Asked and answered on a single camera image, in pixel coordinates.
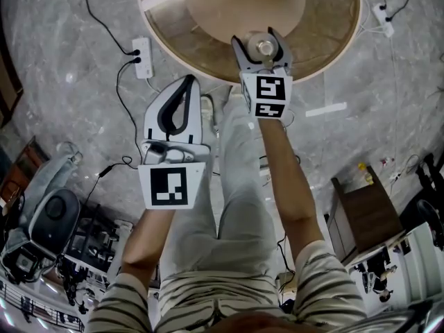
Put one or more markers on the black wheeled chair base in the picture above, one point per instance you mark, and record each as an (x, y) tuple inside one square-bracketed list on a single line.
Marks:
[(430, 175)]

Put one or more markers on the person's right forearm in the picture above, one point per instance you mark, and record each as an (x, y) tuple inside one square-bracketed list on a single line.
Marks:
[(288, 186)]

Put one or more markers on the round glass-top table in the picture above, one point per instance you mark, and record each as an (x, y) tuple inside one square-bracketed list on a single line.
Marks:
[(194, 40)]

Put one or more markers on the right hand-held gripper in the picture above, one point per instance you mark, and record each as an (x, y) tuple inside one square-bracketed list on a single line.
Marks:
[(267, 89)]

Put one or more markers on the person's grey trousers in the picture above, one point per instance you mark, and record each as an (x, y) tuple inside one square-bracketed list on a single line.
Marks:
[(236, 203)]

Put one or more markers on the person's striped shirt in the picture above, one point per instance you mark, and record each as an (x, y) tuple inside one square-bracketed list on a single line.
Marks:
[(319, 290)]

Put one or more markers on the person's left white shoe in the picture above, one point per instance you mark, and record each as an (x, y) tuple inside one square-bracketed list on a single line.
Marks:
[(207, 107)]

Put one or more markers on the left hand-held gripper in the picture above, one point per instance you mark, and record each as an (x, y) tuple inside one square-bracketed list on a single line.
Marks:
[(170, 186)]

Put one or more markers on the black oval backpack device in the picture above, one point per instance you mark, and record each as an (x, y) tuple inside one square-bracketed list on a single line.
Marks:
[(55, 210)]

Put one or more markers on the white power strip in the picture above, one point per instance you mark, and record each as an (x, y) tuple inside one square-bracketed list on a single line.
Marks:
[(383, 19), (143, 57)]

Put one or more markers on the dark wooden cabinet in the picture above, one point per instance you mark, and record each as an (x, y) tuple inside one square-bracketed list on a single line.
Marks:
[(367, 213)]

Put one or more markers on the yellow packet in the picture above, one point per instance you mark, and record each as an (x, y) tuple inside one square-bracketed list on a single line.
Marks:
[(362, 167)]

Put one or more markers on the person's left forearm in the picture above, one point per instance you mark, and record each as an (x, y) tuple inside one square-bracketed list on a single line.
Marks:
[(149, 241)]

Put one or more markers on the small red white bottle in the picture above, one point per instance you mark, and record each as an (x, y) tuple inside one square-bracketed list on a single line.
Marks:
[(386, 160)]

